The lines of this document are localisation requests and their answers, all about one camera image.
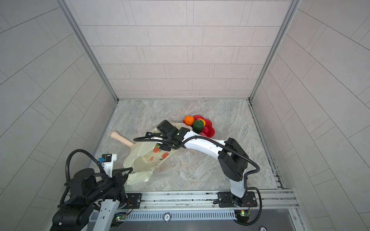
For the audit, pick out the beige rolling pin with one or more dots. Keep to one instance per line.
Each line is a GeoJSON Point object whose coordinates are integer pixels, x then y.
{"type": "Point", "coordinates": [115, 135]}

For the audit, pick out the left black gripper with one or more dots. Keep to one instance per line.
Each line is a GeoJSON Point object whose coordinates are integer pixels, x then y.
{"type": "Point", "coordinates": [120, 179]}

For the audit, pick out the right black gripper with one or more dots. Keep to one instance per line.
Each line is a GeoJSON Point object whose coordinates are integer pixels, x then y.
{"type": "Point", "coordinates": [167, 147]}

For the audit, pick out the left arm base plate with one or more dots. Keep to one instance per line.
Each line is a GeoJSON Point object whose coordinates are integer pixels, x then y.
{"type": "Point", "coordinates": [133, 201]}

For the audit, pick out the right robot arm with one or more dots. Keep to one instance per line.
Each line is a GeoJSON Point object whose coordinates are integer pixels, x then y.
{"type": "Point", "coordinates": [230, 155]}

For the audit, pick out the yellow red mango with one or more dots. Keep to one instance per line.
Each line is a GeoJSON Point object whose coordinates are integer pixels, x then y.
{"type": "Point", "coordinates": [203, 121]}

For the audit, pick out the aluminium mounting rail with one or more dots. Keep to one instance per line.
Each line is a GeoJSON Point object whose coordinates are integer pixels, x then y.
{"type": "Point", "coordinates": [204, 200]}

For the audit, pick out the green round fruit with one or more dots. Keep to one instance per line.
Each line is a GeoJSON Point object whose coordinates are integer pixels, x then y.
{"type": "Point", "coordinates": [198, 126]}

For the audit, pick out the right circuit board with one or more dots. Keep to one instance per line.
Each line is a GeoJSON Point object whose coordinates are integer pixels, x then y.
{"type": "Point", "coordinates": [242, 216]}

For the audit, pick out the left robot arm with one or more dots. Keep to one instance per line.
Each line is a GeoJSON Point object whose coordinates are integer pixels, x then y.
{"type": "Point", "coordinates": [74, 214]}

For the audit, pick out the circuit board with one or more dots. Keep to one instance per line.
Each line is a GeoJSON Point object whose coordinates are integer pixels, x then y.
{"type": "Point", "coordinates": [242, 216]}
{"type": "Point", "coordinates": [120, 217]}

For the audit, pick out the left circuit board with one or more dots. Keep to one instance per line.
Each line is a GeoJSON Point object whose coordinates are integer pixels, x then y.
{"type": "Point", "coordinates": [120, 217]}

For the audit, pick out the red flower-shaped plate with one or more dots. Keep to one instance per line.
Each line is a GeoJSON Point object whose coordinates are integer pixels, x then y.
{"type": "Point", "coordinates": [209, 125]}

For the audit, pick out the orange tangerine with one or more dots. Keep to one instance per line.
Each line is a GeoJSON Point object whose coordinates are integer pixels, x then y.
{"type": "Point", "coordinates": [189, 120]}

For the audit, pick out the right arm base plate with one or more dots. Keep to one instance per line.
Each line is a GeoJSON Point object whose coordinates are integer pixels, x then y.
{"type": "Point", "coordinates": [228, 200]}

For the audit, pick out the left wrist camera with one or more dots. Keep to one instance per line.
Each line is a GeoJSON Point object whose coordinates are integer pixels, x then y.
{"type": "Point", "coordinates": [105, 158]}

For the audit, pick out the cream plastic fruit bag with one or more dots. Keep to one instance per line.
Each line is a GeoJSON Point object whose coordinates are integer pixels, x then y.
{"type": "Point", "coordinates": [144, 158]}

